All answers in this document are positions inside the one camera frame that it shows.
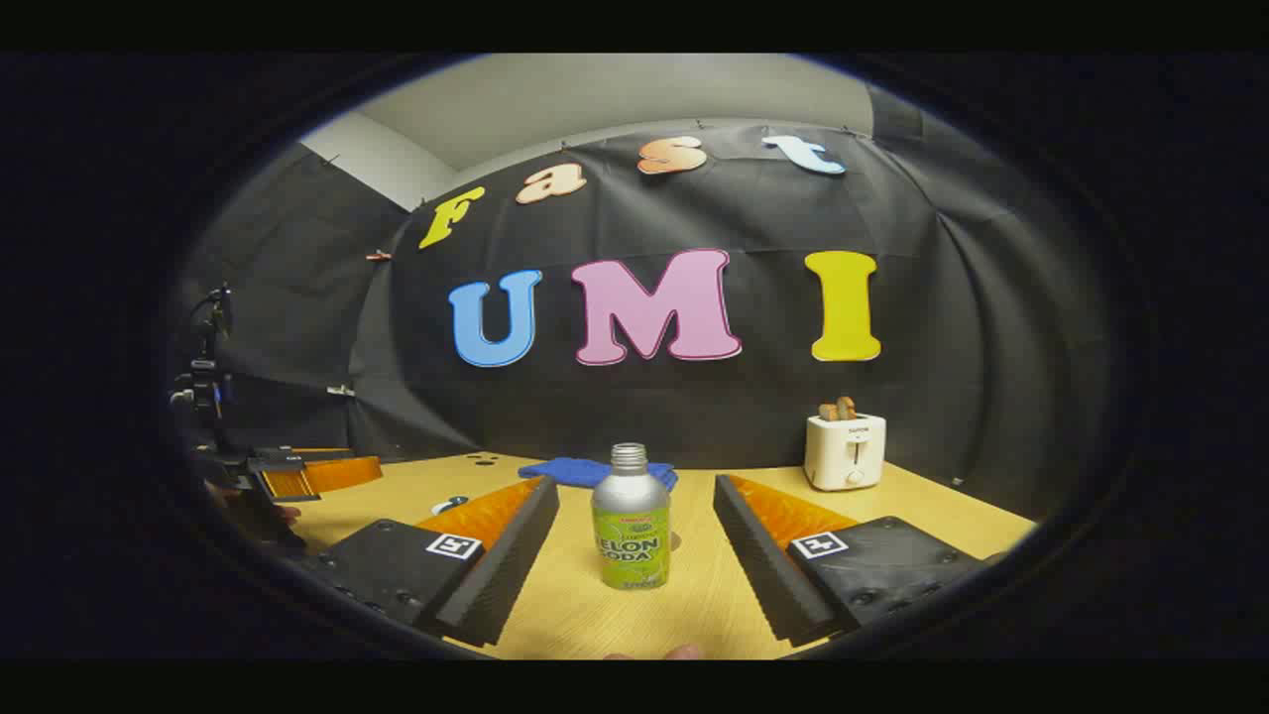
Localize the black tripod stand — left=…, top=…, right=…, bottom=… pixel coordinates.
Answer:
left=171, top=283, right=237, bottom=449

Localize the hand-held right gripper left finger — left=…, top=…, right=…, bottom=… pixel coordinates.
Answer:
left=297, top=476, right=561, bottom=648

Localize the black backdrop cloth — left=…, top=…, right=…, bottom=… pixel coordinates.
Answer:
left=178, top=119, right=1111, bottom=522

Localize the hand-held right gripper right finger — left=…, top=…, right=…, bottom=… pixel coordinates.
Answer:
left=713, top=473, right=992, bottom=648

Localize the silver green label water bottle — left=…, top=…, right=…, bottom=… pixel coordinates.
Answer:
left=591, top=443, right=672, bottom=592

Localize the white toaster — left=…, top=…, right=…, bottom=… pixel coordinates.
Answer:
left=804, top=413, right=887, bottom=492

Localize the blue folded cloth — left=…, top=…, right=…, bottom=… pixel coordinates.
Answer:
left=518, top=456, right=679, bottom=493

